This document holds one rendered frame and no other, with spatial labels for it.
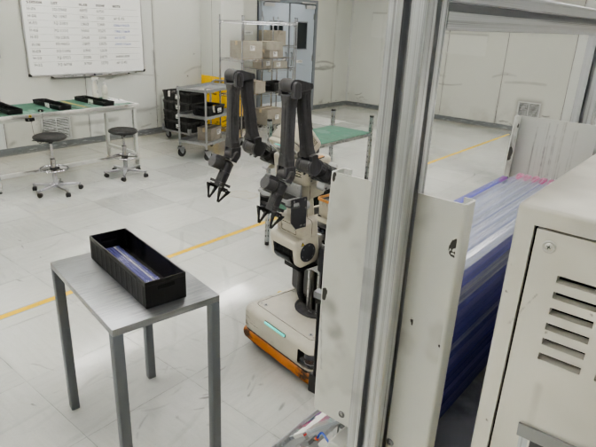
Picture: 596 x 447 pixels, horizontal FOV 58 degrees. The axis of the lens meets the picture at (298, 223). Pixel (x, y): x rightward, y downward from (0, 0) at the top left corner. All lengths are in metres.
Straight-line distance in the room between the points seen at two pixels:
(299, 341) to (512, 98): 9.05
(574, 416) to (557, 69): 10.63
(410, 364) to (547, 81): 10.64
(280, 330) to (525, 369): 2.49
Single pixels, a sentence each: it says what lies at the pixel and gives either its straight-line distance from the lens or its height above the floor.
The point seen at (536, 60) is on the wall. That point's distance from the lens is 11.22.
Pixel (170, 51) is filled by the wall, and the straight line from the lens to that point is 9.31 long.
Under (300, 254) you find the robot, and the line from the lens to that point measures 2.77.
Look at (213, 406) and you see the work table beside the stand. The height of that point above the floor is 0.26.
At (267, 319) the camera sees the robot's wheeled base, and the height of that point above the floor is 0.26.
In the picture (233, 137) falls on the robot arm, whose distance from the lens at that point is 2.70.
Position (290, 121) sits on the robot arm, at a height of 1.45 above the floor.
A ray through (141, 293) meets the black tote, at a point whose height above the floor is 0.85.
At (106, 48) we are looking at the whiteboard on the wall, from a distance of 8.63.
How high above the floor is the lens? 1.86
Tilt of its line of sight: 21 degrees down
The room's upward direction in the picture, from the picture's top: 3 degrees clockwise
